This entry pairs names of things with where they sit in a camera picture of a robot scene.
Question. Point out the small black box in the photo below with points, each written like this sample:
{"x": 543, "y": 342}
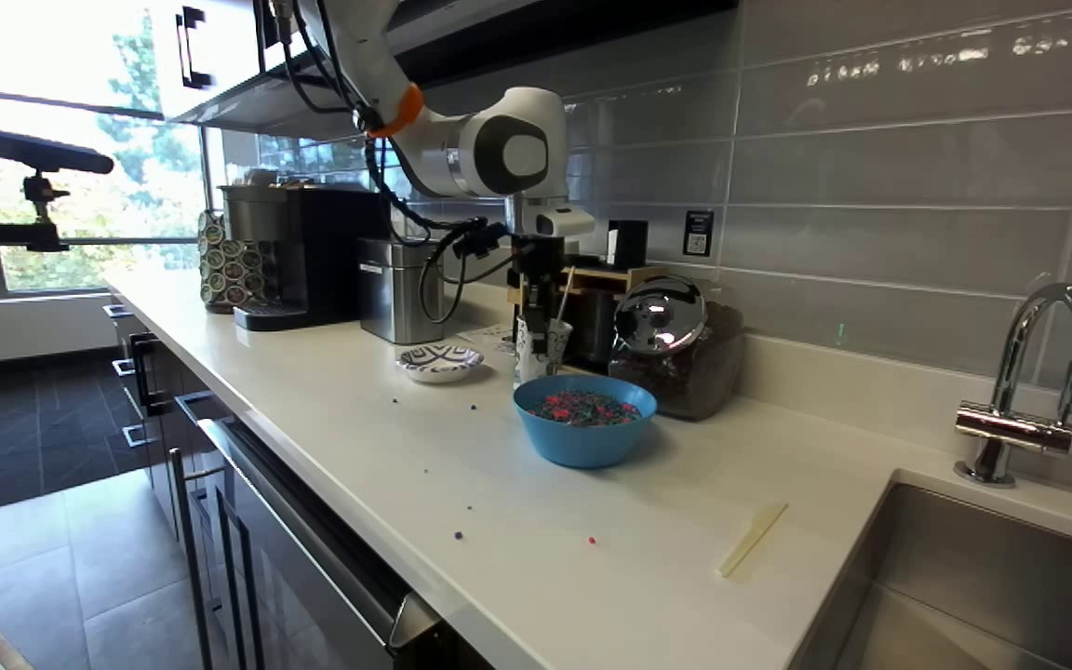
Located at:
{"x": 626, "y": 242}

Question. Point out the black coffee machine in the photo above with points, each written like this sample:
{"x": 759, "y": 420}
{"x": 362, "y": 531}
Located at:
{"x": 300, "y": 253}

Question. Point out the small patterned plate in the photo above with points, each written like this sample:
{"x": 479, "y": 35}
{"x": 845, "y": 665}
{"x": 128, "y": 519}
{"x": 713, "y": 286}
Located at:
{"x": 441, "y": 362}

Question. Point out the loose red bead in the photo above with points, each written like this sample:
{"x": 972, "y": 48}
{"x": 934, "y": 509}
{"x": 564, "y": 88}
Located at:
{"x": 589, "y": 542}

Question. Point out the chrome faucet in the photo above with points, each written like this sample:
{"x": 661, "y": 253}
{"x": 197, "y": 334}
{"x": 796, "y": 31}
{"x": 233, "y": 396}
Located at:
{"x": 1012, "y": 429}

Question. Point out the colourful beads in bowl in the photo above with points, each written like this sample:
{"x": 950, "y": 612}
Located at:
{"x": 587, "y": 407}

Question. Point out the steel dishwasher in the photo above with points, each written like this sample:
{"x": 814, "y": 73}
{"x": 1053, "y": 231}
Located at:
{"x": 300, "y": 561}

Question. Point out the wooden box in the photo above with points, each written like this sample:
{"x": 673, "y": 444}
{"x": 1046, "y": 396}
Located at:
{"x": 589, "y": 318}

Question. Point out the blue bowl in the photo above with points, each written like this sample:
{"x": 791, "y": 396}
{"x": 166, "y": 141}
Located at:
{"x": 587, "y": 447}

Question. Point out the upper cabinet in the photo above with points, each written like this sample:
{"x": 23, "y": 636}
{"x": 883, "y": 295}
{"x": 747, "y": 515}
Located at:
{"x": 252, "y": 98}

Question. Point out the steel countertop appliance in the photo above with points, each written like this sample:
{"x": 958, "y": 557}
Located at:
{"x": 396, "y": 291}

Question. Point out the black camera on stand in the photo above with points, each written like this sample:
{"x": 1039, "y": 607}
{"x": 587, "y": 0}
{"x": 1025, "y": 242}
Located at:
{"x": 28, "y": 149}

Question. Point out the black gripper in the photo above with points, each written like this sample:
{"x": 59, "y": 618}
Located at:
{"x": 541, "y": 262}

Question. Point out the patterned canister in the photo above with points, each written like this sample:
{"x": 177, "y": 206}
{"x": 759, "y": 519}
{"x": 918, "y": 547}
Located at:
{"x": 218, "y": 262}

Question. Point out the cream plastic knife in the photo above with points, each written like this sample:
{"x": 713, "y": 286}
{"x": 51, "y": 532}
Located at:
{"x": 754, "y": 542}

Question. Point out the steel sink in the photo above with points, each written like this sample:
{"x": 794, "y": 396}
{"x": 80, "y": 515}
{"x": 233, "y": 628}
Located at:
{"x": 994, "y": 598}

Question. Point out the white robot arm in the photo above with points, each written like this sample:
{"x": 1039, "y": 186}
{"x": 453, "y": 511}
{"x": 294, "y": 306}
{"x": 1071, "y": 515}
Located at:
{"x": 502, "y": 149}

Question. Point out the wall outlet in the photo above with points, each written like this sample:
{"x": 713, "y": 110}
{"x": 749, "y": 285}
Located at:
{"x": 696, "y": 231}

